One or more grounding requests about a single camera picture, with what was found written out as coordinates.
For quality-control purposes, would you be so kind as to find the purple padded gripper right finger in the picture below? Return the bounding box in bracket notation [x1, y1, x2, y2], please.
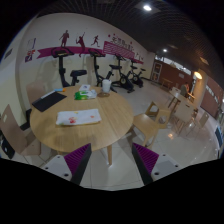
[132, 143, 159, 185]

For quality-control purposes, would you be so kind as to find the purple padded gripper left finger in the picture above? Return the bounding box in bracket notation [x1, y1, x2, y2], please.
[64, 144, 92, 185]

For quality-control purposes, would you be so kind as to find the wooden chair right of table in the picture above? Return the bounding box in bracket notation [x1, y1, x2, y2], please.
[133, 109, 171, 147]

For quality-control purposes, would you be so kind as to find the wooden stool far right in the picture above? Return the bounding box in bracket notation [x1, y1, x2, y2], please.
[145, 101, 167, 117]

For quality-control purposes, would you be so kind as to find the round wooden table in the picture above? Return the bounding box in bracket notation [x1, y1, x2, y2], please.
[30, 86, 133, 164]

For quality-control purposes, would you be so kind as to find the wooden chair at left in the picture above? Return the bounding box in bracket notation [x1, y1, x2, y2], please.
[0, 105, 41, 156]

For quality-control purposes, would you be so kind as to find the light chair far right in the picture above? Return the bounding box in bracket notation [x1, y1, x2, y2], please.
[187, 112, 209, 135]

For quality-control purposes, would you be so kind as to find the green wet wipes pack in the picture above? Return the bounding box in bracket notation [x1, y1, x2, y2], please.
[74, 90, 97, 100]

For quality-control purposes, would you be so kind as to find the light dining table right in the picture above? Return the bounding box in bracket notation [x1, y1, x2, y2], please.
[168, 87, 197, 112]

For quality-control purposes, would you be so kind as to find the round wooden coaster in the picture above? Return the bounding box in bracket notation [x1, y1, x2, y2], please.
[97, 92, 110, 97]

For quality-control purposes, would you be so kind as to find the white tissue packet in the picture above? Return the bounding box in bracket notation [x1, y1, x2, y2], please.
[79, 84, 90, 91]

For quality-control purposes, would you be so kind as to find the blue and orange small item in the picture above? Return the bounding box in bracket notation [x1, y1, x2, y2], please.
[54, 88, 66, 92]

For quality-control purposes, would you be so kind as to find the person in background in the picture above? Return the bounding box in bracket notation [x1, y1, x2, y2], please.
[180, 82, 189, 97]

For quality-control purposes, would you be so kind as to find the black exercise bike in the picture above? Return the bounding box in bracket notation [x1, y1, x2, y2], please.
[111, 64, 134, 93]
[89, 48, 113, 86]
[51, 47, 87, 87]
[129, 59, 144, 88]

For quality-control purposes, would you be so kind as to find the wooden chair behind table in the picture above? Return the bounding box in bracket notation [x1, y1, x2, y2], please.
[26, 80, 46, 104]

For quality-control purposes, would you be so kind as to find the white plastic cup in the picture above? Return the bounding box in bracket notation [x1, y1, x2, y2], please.
[102, 79, 111, 93]

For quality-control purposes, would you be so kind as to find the black exercise bike far left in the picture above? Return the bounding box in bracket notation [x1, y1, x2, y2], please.
[51, 47, 87, 87]

